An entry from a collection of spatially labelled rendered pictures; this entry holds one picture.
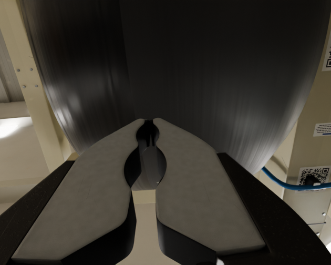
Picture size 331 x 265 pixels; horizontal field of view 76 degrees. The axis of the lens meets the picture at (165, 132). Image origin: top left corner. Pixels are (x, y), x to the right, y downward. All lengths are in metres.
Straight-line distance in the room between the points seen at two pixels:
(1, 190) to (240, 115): 4.62
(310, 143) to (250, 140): 0.32
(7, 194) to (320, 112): 4.62
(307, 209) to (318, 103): 0.28
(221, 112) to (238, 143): 0.05
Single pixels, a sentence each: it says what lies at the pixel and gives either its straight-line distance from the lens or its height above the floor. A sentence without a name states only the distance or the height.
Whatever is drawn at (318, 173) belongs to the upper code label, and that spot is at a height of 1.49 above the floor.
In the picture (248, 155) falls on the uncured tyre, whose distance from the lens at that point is 0.28.
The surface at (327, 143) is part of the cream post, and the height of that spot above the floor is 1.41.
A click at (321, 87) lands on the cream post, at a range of 0.52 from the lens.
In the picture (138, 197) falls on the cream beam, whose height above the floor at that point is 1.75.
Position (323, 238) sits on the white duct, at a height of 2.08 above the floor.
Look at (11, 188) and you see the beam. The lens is 4.62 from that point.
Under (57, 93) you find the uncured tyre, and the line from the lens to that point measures 0.25.
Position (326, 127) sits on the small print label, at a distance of 0.56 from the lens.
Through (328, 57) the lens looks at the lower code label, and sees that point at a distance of 0.51.
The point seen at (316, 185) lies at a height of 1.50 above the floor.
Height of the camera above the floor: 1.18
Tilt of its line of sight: 24 degrees up
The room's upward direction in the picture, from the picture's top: 176 degrees clockwise
